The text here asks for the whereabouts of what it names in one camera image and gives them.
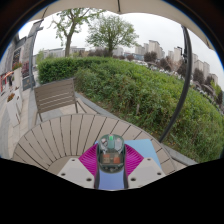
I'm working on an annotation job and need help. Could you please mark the group of high-rise buildings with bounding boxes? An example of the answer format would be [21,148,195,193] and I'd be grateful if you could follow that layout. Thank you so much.
[113,39,219,88]

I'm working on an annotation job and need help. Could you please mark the white planter with flowers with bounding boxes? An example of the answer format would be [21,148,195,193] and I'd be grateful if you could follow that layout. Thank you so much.
[6,93,23,128]
[12,62,24,92]

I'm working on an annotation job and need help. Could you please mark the grey shopfront building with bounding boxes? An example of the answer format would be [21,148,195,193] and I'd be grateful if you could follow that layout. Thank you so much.
[0,36,25,94]

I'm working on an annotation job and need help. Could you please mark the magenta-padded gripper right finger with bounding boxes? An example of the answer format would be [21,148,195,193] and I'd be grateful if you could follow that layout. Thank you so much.
[123,143,167,190]

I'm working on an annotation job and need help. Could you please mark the transparent green computer mouse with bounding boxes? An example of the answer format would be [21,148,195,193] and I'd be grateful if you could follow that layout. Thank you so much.
[95,133,126,174]

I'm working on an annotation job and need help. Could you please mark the sparse-leaved tree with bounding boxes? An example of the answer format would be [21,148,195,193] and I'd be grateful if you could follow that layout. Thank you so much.
[49,7,104,58]

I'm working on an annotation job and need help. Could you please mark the bushy round tree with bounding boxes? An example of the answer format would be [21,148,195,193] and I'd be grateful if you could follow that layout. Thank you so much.
[85,13,139,58]

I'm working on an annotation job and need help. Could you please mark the brown slatted wooden chair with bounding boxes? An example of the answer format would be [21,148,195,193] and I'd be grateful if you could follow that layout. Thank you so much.
[33,78,88,123]

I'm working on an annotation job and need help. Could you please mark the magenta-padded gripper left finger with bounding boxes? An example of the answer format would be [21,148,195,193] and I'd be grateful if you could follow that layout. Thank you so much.
[57,143,101,190]

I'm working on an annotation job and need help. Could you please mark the beige parasol canopy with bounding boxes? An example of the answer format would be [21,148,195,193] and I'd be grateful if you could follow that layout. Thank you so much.
[28,0,216,51]

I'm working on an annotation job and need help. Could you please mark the tall grey sign pylon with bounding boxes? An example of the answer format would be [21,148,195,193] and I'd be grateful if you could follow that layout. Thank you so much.
[21,19,44,91]

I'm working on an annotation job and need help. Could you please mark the black curved parasol pole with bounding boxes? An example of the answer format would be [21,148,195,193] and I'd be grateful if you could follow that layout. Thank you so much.
[158,24,194,144]

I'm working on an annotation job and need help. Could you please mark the blue mouse pad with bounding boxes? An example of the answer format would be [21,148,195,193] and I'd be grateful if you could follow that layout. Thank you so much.
[96,138,163,191]

